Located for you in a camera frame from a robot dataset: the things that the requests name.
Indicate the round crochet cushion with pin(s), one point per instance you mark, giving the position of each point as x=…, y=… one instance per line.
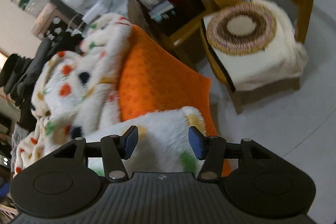
x=241, y=27

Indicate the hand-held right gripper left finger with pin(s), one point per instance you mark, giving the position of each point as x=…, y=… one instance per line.
x=130, y=142

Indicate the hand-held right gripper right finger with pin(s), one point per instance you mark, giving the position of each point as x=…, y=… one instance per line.
x=196, y=142

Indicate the black garment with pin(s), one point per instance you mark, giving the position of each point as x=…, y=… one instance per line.
x=67, y=41

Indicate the light grey appliance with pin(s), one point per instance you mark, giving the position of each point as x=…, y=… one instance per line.
x=161, y=10

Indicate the white polka dot fleece garment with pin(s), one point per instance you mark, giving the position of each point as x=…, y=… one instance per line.
x=78, y=87

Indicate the cream fleece seat cover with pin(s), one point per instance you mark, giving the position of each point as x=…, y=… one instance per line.
x=262, y=69

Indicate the orange patterned mat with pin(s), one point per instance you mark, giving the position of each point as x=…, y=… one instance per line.
x=157, y=82

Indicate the stack of black folded clothes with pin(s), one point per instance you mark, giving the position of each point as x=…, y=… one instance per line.
x=13, y=74

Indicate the dark grey garment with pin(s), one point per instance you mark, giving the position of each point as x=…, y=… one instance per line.
x=34, y=66

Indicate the grey knit cardigan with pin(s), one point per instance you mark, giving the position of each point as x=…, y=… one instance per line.
x=19, y=133

